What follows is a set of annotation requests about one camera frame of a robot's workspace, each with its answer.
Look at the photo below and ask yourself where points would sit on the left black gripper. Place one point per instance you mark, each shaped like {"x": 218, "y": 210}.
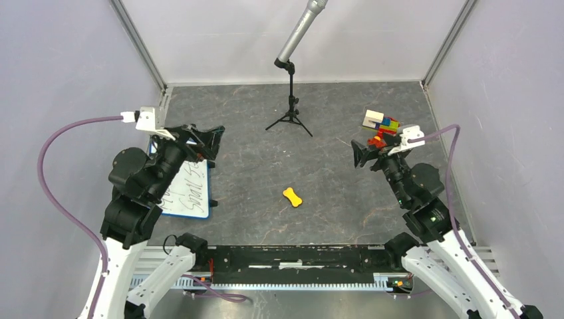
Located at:
{"x": 207, "y": 141}

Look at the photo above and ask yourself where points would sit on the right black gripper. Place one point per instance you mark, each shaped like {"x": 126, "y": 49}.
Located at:
{"x": 361, "y": 154}

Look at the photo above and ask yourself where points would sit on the blue framed whiteboard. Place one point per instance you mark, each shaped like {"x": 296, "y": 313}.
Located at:
{"x": 189, "y": 195}

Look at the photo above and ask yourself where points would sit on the yellow bone-shaped eraser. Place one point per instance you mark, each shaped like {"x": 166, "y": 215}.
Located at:
{"x": 293, "y": 198}

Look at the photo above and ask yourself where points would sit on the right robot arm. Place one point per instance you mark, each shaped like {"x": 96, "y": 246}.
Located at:
{"x": 436, "y": 249}

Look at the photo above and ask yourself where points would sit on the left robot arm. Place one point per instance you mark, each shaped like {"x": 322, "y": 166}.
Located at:
{"x": 140, "y": 180}

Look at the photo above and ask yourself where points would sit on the red toy block car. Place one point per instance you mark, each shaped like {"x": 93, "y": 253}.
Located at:
{"x": 377, "y": 141}

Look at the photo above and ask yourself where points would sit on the colourful toy block stack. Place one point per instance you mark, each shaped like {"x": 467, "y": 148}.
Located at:
{"x": 380, "y": 123}

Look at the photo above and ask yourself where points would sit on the black tripod mic stand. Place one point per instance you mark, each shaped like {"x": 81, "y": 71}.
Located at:
{"x": 291, "y": 116}

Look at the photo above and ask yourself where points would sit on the silver microphone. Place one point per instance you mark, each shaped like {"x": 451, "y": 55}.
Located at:
{"x": 311, "y": 11}

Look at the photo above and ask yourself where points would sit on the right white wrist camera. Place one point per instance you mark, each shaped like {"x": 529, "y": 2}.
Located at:
{"x": 406, "y": 138}

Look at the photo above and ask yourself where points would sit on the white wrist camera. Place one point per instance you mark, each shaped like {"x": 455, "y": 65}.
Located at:
{"x": 406, "y": 138}
{"x": 146, "y": 120}

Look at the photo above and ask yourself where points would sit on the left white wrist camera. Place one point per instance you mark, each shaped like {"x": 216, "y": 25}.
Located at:
{"x": 146, "y": 120}

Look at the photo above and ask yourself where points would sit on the white cable duct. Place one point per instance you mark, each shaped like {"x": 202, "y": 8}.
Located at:
{"x": 378, "y": 284}

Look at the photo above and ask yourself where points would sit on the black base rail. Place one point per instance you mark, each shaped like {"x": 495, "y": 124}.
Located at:
{"x": 296, "y": 264}

